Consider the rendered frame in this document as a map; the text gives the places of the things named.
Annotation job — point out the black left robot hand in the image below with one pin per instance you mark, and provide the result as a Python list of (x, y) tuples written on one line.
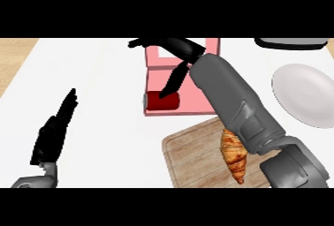
[(50, 138)]

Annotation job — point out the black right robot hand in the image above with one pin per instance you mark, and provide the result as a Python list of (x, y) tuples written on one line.
[(180, 50)]

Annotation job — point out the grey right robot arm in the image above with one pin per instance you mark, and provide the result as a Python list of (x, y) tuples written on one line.
[(247, 114)]

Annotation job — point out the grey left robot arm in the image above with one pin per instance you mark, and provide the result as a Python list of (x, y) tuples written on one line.
[(41, 179)]

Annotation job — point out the pink cardboard box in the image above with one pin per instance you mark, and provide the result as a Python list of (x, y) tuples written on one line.
[(186, 85)]

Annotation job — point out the red can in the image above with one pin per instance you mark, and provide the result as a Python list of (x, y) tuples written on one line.
[(163, 101)]

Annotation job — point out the wooden cutting board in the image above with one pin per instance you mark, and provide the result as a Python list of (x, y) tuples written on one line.
[(200, 159)]

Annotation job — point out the white plate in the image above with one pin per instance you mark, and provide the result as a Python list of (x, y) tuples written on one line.
[(304, 94)]

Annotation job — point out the golden brown croissant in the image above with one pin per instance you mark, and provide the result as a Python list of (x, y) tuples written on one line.
[(234, 154)]

